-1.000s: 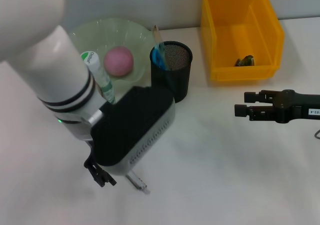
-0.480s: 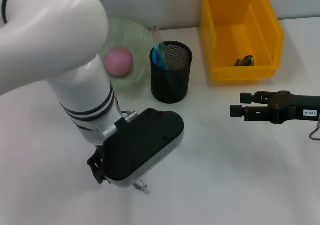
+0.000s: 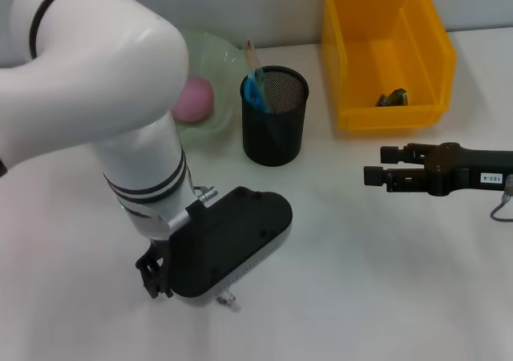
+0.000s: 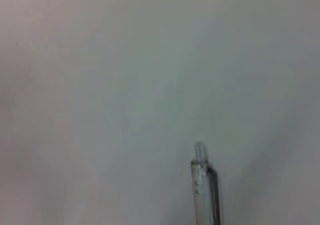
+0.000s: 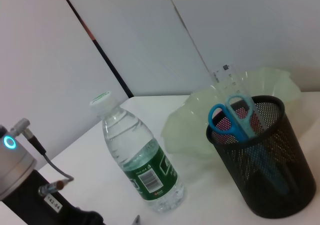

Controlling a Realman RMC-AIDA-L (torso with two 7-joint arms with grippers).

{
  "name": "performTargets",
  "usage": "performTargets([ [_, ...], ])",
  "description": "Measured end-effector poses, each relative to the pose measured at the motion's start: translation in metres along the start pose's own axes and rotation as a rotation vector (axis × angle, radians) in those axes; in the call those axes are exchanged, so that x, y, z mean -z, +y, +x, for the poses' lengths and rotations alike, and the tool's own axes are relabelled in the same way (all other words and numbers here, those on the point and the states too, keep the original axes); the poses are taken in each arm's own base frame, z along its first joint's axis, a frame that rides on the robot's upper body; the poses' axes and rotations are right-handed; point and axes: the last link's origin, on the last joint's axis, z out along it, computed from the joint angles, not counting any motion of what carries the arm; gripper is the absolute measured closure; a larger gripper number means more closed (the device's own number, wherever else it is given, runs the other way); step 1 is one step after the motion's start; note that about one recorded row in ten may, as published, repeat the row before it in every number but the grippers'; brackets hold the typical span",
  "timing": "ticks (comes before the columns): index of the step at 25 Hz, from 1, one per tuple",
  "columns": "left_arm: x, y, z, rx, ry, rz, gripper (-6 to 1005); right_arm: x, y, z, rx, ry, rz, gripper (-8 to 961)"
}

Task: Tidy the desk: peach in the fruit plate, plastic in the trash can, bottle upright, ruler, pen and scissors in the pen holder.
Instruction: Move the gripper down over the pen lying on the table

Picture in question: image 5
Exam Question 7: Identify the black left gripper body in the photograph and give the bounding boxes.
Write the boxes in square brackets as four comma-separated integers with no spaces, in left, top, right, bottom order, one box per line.
[0,169,105,225]

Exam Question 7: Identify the clear plastic ruler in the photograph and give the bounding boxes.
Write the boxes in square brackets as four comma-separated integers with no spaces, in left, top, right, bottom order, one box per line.
[211,64,268,133]

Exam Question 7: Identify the clear bottle with green label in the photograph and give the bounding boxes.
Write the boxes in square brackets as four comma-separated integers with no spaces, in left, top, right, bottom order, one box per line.
[89,91,186,214]

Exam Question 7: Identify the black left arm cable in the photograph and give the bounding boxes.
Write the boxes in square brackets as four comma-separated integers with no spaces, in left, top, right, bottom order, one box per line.
[9,118,75,196]

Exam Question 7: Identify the blue scissors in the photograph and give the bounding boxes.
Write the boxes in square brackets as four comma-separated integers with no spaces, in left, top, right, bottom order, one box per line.
[208,94,291,196]

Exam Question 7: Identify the black mesh pen holder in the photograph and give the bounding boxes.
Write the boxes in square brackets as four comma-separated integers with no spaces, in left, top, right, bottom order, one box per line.
[206,94,316,220]

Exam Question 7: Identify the green glass fruit plate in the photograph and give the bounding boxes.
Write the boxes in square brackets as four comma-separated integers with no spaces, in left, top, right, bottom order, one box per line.
[161,66,302,161]

